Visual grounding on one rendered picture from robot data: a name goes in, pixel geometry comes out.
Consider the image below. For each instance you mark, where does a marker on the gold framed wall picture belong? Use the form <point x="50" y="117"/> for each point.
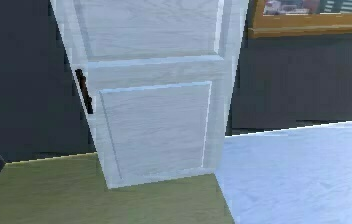
<point x="304" y="20"/>

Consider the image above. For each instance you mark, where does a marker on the white panelled room door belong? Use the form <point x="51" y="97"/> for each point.
<point x="157" y="120"/>

